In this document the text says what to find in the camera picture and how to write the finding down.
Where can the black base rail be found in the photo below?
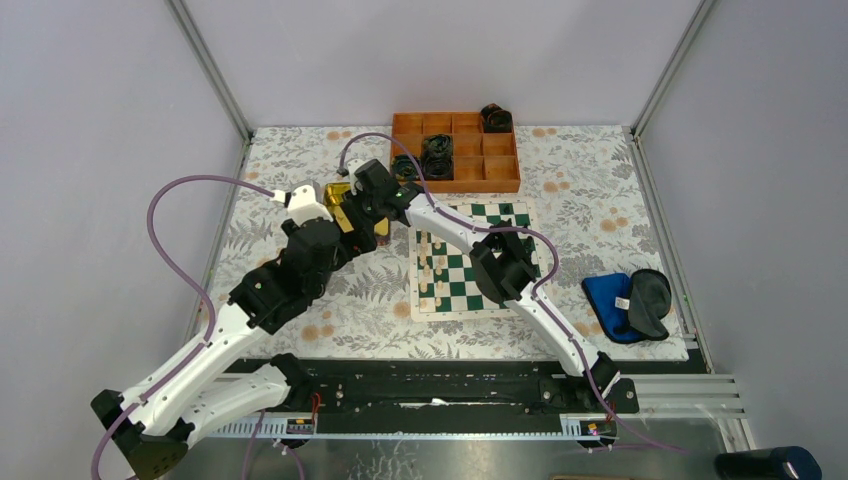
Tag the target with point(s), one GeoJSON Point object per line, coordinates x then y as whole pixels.
{"type": "Point", "coordinates": [449, 397]}

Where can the black tape roll in tray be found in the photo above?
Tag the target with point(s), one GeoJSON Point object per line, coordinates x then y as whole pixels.
{"type": "Point", "coordinates": [438, 167]}
{"type": "Point", "coordinates": [439, 145]}
{"type": "Point", "coordinates": [406, 168]}

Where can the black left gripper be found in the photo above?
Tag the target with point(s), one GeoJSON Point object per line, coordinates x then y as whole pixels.
{"type": "Point", "coordinates": [290, 226]}

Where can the dark grey cloth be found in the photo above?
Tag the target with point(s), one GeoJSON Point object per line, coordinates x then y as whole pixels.
{"type": "Point", "coordinates": [650, 299]}

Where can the orange wooden compartment tray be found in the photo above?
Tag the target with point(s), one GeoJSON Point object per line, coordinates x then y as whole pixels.
{"type": "Point", "coordinates": [483, 162]}

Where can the green white chess board mat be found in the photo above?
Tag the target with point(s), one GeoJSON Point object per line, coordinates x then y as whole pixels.
{"type": "Point", "coordinates": [465, 301]}

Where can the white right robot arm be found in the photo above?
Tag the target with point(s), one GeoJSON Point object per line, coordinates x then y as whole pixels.
{"type": "Point", "coordinates": [510, 263]}

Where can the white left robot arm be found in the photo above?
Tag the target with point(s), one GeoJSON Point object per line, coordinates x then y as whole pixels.
{"type": "Point", "coordinates": [155, 422]}

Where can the gold metal tin box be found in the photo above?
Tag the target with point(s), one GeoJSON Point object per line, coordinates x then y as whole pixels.
{"type": "Point", "coordinates": [333, 197]}

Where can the blue cloth pouch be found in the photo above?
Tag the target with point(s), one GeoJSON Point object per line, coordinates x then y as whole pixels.
{"type": "Point", "coordinates": [602, 293]}

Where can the white chess pieces row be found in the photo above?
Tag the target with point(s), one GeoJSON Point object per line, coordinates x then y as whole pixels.
{"type": "Point", "coordinates": [431, 271]}

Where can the floral table cloth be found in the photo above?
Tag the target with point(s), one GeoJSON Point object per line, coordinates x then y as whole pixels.
{"type": "Point", "coordinates": [588, 202]}

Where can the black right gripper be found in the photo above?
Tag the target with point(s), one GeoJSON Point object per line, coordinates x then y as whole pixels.
{"type": "Point", "coordinates": [355, 198]}

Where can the black tape roll behind tray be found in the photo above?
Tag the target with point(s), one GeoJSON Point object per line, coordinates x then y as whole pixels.
{"type": "Point", "coordinates": [495, 119]}

